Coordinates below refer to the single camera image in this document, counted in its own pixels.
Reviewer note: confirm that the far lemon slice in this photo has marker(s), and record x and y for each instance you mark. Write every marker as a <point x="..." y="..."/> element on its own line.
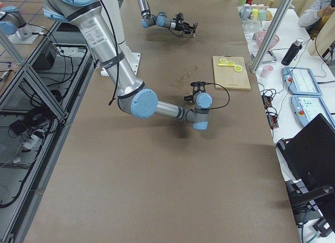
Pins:
<point x="238" y="68"/>

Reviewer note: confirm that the yellow cup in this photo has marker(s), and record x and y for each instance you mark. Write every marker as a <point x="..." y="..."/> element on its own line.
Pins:
<point x="255" y="14"/>

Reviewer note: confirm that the light blue cup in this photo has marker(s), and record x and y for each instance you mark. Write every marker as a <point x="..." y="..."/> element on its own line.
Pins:
<point x="245" y="13"/>

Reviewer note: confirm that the black laptop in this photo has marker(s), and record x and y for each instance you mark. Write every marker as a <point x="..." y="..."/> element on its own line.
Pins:
<point x="310" y="154"/>

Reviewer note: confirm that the far teach pendant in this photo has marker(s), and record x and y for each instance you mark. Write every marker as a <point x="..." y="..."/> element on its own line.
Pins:
<point x="301" y="81"/>

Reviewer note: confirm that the aluminium frame post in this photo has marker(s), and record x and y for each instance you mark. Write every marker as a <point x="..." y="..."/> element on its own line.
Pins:
<point x="274" y="25"/>

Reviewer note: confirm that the steel double jigger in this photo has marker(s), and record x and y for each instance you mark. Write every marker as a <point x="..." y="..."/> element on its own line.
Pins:
<point x="195" y="24"/>

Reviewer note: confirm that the yellow plastic knife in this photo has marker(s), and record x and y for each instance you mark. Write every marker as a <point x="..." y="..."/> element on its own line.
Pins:
<point x="226" y="65"/>

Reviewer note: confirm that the seated person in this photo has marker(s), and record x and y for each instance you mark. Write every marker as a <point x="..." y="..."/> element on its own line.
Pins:
<point x="315" y="17"/>

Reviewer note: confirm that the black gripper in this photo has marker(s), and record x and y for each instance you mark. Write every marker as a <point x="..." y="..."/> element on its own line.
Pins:
<point x="188" y="98"/>
<point x="183" y="26"/>

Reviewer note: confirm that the pink cup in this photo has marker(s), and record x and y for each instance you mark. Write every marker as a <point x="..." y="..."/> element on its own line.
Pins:
<point x="266" y="71"/>

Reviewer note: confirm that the bamboo cutting board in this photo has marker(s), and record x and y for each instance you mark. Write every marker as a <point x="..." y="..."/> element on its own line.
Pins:
<point x="228" y="77"/>

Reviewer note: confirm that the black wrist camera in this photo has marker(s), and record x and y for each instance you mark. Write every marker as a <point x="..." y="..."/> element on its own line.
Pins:
<point x="198" y="87"/>
<point x="179" y="18"/>

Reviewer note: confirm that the near teach pendant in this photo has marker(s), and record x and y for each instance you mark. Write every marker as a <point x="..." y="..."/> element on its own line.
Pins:
<point x="307" y="107"/>

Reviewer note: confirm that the black water bottle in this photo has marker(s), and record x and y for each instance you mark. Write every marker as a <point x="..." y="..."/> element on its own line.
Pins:
<point x="292" y="52"/>

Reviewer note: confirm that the teach pendant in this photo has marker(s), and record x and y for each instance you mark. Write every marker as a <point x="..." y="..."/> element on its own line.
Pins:
<point x="307" y="107"/>
<point x="301" y="81"/>

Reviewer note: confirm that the middle lemon slice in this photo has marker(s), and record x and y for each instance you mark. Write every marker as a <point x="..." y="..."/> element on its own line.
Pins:
<point x="231" y="63"/>

